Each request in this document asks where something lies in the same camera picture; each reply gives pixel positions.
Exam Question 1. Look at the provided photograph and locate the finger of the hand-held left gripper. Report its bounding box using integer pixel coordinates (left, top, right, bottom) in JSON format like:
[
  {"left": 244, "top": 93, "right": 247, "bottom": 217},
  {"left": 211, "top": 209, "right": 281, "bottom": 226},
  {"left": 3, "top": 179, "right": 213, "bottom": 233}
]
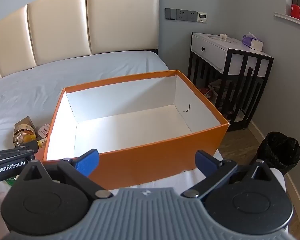
[{"left": 15, "top": 140, "right": 40, "bottom": 153}]

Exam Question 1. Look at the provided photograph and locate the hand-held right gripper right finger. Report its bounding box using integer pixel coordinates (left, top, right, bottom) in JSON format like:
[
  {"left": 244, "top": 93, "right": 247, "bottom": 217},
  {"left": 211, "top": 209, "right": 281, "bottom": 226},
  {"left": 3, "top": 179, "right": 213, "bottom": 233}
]
[{"left": 181, "top": 150, "right": 278, "bottom": 201}]

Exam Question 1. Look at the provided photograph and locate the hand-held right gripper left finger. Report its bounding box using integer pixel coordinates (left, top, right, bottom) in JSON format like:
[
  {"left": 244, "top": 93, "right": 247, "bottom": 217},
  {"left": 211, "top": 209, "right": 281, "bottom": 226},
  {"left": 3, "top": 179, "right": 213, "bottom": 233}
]
[{"left": 17, "top": 148, "right": 113, "bottom": 201}]

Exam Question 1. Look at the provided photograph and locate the gold round jar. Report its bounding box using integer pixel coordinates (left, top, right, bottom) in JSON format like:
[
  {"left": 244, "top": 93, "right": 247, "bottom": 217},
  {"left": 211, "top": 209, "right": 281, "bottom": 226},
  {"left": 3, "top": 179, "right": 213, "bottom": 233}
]
[{"left": 13, "top": 127, "right": 37, "bottom": 147}]

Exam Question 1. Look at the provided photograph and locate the gold cardboard box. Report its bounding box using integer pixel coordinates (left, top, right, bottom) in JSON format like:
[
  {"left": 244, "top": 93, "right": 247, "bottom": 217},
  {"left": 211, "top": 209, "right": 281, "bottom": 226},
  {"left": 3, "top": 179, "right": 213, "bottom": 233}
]
[{"left": 14, "top": 116, "right": 36, "bottom": 131}]

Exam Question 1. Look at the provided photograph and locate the orange cardboard box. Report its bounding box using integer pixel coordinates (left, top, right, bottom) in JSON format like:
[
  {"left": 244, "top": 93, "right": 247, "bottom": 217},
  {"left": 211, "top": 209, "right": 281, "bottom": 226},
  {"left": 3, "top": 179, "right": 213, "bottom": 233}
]
[{"left": 43, "top": 69, "right": 230, "bottom": 190}]

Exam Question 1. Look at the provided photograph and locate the clutter under nightstand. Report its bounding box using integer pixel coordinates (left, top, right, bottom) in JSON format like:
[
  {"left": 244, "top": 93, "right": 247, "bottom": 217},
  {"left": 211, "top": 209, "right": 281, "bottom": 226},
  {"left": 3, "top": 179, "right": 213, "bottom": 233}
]
[{"left": 199, "top": 78, "right": 231, "bottom": 101}]

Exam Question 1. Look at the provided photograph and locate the bed with light blue sheet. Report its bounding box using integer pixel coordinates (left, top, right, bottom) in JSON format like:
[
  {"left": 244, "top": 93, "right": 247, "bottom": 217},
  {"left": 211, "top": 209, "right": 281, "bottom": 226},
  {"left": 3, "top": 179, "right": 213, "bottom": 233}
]
[{"left": 0, "top": 50, "right": 288, "bottom": 240}]

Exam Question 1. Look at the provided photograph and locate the black trash bin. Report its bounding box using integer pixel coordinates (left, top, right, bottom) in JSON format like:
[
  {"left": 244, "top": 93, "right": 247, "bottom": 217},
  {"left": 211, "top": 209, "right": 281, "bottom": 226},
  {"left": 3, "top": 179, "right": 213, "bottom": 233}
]
[{"left": 256, "top": 131, "right": 300, "bottom": 176}]

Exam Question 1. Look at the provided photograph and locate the black white nightstand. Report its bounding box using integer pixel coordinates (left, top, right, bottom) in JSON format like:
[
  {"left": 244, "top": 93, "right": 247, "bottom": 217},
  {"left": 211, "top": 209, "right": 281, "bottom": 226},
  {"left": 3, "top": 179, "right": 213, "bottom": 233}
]
[{"left": 187, "top": 32, "right": 274, "bottom": 132}]

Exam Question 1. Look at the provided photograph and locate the white nightstand drawer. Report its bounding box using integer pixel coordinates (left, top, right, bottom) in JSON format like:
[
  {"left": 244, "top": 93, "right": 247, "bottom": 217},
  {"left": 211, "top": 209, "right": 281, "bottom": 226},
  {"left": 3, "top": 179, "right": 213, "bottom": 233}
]
[{"left": 191, "top": 35, "right": 228, "bottom": 72}]

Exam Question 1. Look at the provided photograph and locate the cream padded headboard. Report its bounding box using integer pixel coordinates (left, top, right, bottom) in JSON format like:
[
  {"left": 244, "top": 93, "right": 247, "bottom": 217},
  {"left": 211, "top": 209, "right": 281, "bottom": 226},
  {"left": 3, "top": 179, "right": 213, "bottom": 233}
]
[{"left": 0, "top": 0, "right": 159, "bottom": 80}]

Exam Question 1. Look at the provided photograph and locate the purple tissue box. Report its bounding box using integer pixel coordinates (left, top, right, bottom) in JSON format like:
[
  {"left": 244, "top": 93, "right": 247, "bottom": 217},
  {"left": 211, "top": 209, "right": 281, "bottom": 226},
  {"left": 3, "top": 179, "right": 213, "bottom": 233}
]
[{"left": 242, "top": 33, "right": 263, "bottom": 48}]

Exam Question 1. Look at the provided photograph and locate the white window sill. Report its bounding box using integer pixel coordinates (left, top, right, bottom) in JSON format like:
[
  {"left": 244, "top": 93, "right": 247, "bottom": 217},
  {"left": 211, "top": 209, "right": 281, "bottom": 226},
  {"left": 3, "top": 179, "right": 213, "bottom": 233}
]
[{"left": 273, "top": 12, "right": 300, "bottom": 30}]

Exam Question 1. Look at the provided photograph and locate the red container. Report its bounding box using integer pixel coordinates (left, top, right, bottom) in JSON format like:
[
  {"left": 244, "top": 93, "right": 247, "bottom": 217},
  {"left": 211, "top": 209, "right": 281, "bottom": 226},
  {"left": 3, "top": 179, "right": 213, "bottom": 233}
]
[{"left": 285, "top": 4, "right": 300, "bottom": 20}]

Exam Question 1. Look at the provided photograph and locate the grey wall switch panel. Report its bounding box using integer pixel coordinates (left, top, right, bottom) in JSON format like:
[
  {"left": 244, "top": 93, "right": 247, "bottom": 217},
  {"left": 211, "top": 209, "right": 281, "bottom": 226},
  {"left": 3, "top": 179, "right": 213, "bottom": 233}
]
[{"left": 164, "top": 8, "right": 198, "bottom": 22}]

